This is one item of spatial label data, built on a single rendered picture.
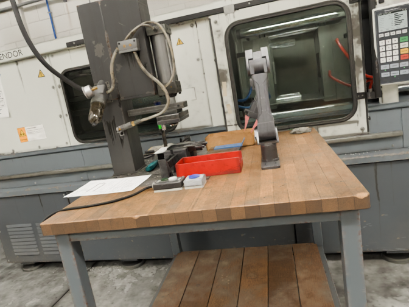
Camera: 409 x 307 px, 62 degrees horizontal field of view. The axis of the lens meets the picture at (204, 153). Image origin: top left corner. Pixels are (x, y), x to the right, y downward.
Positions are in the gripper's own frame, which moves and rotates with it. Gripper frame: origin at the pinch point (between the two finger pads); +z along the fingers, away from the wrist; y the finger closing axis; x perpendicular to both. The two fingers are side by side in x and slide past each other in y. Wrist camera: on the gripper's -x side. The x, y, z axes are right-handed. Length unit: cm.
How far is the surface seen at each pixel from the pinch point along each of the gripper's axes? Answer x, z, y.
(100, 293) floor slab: -24, 142, 52
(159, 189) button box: 56, 23, 22
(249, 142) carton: -5.4, 6.7, -2.9
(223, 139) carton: -5.5, 10.0, 9.8
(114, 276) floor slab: -44, 141, 51
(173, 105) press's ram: 21.2, -1.6, 34.6
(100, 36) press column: 24, -18, 73
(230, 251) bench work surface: -27, 78, -18
